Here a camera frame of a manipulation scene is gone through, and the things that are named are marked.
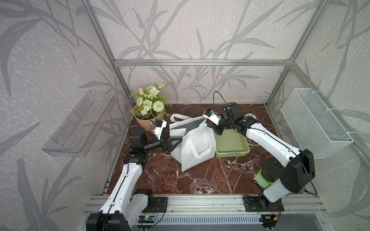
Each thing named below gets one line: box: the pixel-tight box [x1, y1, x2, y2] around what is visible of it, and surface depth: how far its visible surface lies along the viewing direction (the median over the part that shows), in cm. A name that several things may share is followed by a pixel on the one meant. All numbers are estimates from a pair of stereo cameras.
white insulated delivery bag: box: [169, 113, 216, 173], surface depth 76 cm
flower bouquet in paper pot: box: [130, 83, 173, 131], surface depth 84 cm
